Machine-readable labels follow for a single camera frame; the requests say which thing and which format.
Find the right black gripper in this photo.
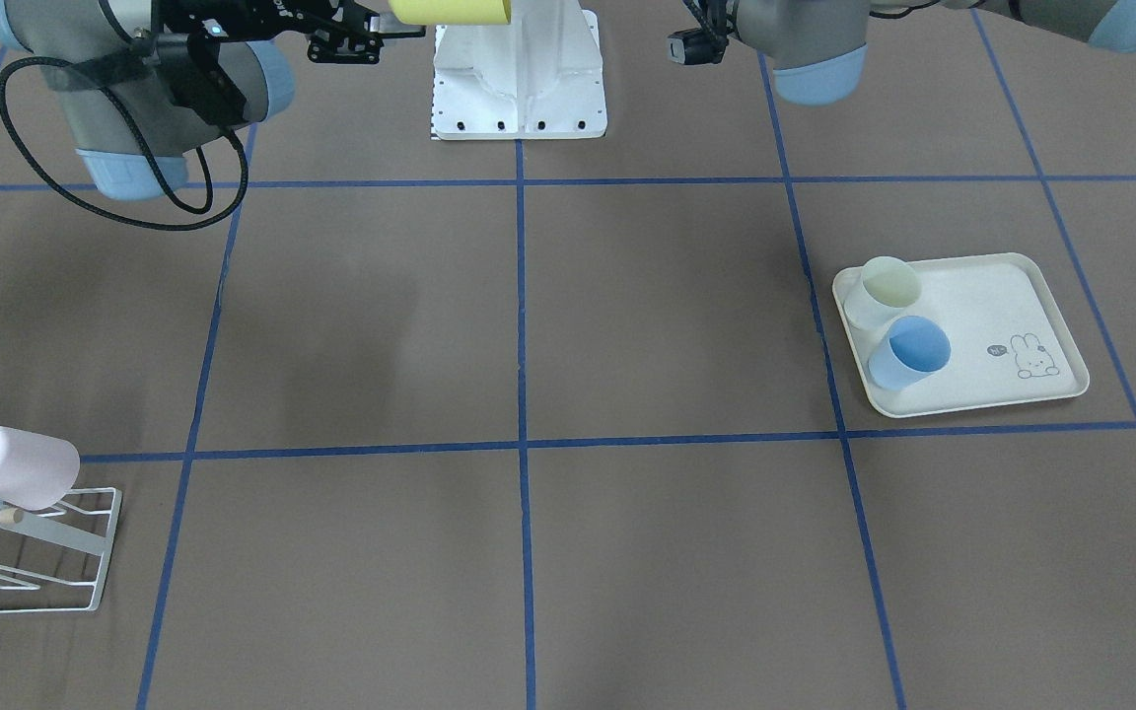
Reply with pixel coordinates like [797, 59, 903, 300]
[157, 1, 427, 66]

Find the yellow plastic cup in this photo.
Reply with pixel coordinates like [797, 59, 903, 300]
[389, 0, 511, 26]

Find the pink plastic cup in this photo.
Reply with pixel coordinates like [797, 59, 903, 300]
[0, 426, 80, 511]

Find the pale green plastic cup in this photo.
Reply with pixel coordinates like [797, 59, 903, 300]
[843, 254, 924, 329]

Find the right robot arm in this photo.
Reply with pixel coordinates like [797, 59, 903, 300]
[0, 1, 427, 201]

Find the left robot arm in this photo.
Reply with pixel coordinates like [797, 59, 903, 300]
[725, 1, 1136, 107]

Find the blue plastic cup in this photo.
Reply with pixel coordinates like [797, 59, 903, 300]
[867, 316, 952, 391]

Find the cream plastic tray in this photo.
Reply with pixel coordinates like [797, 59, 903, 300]
[832, 252, 1091, 418]

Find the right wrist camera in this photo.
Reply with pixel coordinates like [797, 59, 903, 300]
[154, 33, 248, 127]

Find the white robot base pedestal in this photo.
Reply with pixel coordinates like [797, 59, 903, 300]
[431, 1, 608, 141]

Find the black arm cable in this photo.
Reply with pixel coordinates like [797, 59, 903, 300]
[0, 55, 249, 232]

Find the white wire cup rack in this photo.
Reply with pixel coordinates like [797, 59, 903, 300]
[0, 488, 123, 615]

